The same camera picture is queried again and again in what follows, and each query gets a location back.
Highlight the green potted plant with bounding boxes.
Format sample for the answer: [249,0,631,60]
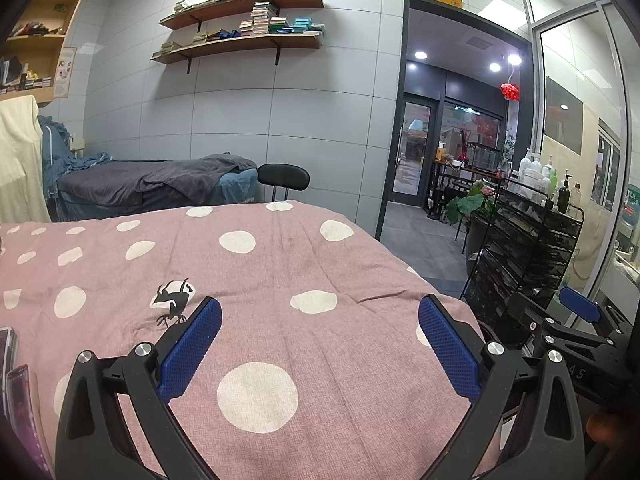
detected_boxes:
[446,180,497,224]

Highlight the person's right hand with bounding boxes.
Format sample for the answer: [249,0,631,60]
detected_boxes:
[586,413,632,450]

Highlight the wooden wall shelf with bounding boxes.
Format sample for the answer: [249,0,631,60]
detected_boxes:
[158,0,324,30]
[151,32,323,73]

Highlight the upper wooden wall shelf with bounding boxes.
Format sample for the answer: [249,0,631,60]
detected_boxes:
[158,0,324,30]

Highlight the tablet with grey case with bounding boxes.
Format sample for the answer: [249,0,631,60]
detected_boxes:
[0,327,18,418]

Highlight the grey blue massage bed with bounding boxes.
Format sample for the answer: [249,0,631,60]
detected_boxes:
[38,115,257,222]

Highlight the glass entrance door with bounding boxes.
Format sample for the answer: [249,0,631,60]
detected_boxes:
[392,93,437,206]

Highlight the cream cloth cover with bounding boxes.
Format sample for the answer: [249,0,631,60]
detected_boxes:
[0,96,51,223]

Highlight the wooden cabinet shelf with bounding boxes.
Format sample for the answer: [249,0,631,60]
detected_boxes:
[1,0,82,105]

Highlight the pink polka dot bedspread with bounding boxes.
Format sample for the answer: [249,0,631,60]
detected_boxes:
[1,202,470,479]

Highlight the smartphone with lit screen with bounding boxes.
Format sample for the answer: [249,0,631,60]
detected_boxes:
[6,364,52,479]

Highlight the black wire shelf rack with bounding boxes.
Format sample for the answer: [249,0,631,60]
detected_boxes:
[461,179,585,346]

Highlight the red hanging lantern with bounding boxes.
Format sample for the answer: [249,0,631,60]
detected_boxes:
[500,82,520,101]

